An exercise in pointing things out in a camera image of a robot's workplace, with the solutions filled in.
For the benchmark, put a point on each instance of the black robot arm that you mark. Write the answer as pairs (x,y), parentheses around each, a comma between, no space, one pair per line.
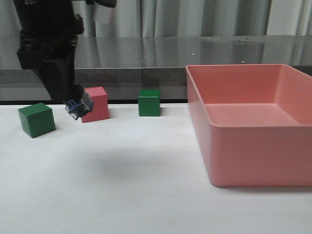
(63,7)

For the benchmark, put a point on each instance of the green wooden cube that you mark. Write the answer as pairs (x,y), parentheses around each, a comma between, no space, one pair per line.
(37,119)
(149,103)

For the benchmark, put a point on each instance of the pink wooden cube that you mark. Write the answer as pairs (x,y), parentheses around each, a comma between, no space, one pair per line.
(100,109)

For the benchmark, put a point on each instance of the right green wooden cube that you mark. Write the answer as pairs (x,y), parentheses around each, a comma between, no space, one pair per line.
(149,103)

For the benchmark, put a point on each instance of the left green wooden cube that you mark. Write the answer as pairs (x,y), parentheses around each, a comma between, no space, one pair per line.
(37,119)

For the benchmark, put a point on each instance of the pink plastic bin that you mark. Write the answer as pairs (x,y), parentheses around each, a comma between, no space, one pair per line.
(253,123)

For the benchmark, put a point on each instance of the grey granite ledge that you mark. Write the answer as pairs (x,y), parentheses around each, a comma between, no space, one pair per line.
(124,66)

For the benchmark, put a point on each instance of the grey-green curtain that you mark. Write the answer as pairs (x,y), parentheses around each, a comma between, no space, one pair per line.
(196,18)

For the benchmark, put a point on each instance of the yellow push button switch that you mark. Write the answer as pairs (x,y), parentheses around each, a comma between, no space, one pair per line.
(78,108)

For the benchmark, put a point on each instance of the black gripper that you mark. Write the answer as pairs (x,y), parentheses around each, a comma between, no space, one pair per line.
(39,34)

